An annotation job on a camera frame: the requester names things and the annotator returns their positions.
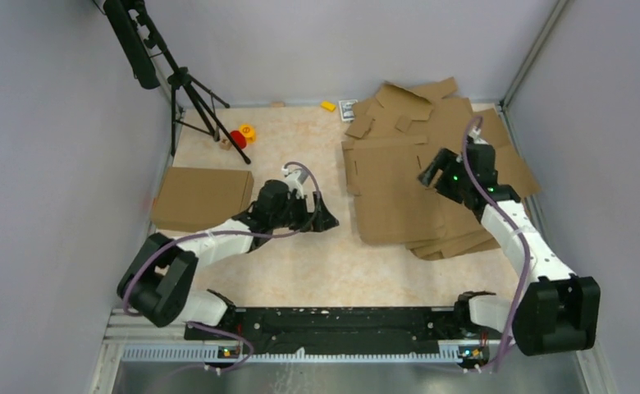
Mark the folded closed cardboard box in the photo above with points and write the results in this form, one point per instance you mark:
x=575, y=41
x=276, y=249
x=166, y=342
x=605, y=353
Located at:
x=194, y=199

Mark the red round toy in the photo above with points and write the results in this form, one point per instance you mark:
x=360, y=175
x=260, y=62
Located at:
x=239, y=139

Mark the orange round toy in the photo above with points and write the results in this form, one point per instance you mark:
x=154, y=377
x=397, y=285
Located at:
x=249, y=133

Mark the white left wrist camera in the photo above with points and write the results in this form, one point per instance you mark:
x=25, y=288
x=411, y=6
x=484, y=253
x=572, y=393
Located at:
x=295, y=179

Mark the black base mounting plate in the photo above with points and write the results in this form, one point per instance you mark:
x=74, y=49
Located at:
x=353, y=330

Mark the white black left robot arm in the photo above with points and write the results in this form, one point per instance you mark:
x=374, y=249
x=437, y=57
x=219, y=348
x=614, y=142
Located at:
x=157, y=285

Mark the cardboard box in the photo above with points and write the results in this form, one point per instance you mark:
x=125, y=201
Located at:
x=194, y=199
x=391, y=205

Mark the yellow block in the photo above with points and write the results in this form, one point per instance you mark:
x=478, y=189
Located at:
x=328, y=106

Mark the cardboard sheet pile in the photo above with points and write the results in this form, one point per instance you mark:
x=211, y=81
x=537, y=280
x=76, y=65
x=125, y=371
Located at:
x=436, y=111

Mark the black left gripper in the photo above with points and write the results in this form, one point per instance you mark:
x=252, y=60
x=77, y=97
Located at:
x=307, y=217

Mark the aluminium frame rail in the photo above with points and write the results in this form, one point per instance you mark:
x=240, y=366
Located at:
x=137, y=357

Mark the black camera tripod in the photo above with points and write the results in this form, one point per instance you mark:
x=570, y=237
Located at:
x=142, y=42

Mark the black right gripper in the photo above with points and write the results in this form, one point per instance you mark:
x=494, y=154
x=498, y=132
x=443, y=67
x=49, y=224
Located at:
x=441, y=160

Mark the small wooden cube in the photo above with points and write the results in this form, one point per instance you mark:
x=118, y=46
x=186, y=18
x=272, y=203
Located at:
x=225, y=144

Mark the playing card box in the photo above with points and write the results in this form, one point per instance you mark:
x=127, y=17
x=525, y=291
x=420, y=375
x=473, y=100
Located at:
x=347, y=109

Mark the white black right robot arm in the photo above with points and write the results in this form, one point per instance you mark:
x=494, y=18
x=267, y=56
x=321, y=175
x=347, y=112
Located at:
x=554, y=310

